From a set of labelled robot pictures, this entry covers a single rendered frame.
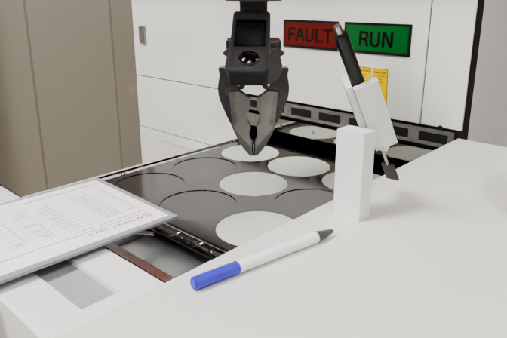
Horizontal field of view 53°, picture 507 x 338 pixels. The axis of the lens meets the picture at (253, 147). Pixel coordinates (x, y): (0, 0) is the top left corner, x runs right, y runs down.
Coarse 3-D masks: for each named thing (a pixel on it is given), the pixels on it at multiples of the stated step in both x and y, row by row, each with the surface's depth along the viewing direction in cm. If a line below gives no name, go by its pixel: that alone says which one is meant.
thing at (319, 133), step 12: (252, 120) 101; (288, 120) 95; (288, 132) 96; (300, 132) 94; (312, 132) 92; (324, 132) 90; (336, 132) 88; (396, 144) 81; (408, 144) 80; (396, 156) 81; (408, 156) 80; (420, 156) 78
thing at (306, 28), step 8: (288, 24) 92; (296, 24) 90; (304, 24) 89; (312, 24) 88; (320, 24) 87; (328, 24) 86; (288, 32) 92; (296, 32) 91; (304, 32) 90; (312, 32) 88; (320, 32) 87; (328, 32) 86; (288, 40) 92; (296, 40) 91; (304, 40) 90; (312, 40) 89; (320, 40) 88; (328, 40) 86
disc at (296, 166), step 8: (280, 160) 86; (288, 160) 86; (296, 160) 86; (304, 160) 86; (312, 160) 86; (320, 160) 86; (272, 168) 82; (280, 168) 82; (288, 168) 82; (296, 168) 82; (304, 168) 82; (312, 168) 82; (320, 168) 82; (328, 168) 82; (296, 176) 78; (304, 176) 78
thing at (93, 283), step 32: (0, 192) 56; (96, 256) 42; (0, 288) 38; (32, 288) 38; (64, 288) 38; (96, 288) 38; (128, 288) 38; (0, 320) 37; (32, 320) 34; (64, 320) 34
